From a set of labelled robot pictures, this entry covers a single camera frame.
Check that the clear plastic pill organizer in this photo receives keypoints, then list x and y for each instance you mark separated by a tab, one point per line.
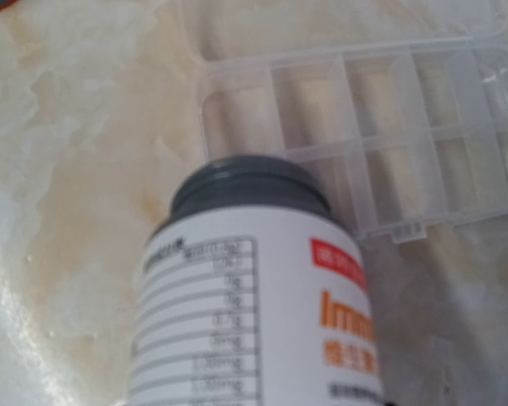
400	108

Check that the orange pill bottle grey cap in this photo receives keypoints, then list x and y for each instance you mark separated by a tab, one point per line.
252	294

